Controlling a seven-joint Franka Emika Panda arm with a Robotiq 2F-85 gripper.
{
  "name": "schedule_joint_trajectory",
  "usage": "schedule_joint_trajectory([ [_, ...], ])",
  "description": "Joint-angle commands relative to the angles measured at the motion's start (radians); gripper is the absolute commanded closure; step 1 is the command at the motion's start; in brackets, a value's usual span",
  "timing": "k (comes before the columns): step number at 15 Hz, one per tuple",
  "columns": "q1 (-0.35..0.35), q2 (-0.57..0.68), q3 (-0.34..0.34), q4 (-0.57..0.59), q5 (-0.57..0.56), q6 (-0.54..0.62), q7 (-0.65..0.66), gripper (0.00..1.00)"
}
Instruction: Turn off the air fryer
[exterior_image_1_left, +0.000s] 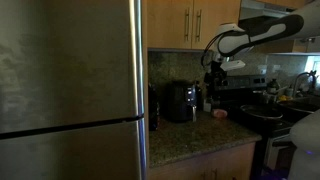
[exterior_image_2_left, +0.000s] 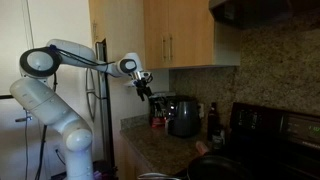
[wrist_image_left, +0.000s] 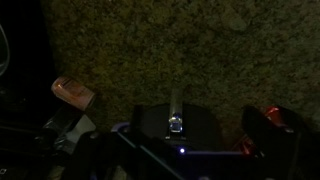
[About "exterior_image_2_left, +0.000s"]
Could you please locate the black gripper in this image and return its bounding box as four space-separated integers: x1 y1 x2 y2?
133 71 153 101

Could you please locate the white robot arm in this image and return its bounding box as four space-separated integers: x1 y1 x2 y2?
10 39 152 180

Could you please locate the wooden upper cabinet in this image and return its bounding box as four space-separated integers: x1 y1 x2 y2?
88 0 242 71

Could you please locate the dark glass bottle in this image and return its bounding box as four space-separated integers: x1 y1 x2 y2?
207 102 220 141

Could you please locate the silver pot rim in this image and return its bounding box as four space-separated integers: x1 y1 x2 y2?
137 173 182 180

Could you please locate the small spice bottle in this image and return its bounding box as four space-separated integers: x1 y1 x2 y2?
212 129 224 150

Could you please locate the black frying pan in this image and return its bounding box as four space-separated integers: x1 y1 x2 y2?
187 141 254 180

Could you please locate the black range hood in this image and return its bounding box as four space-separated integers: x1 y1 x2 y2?
208 0 320 29

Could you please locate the black stove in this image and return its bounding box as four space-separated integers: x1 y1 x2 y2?
173 101 320 180

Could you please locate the white wall outlet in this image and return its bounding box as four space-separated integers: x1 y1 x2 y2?
198 103 204 118

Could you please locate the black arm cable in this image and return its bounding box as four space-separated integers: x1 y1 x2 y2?
49 45 116 68

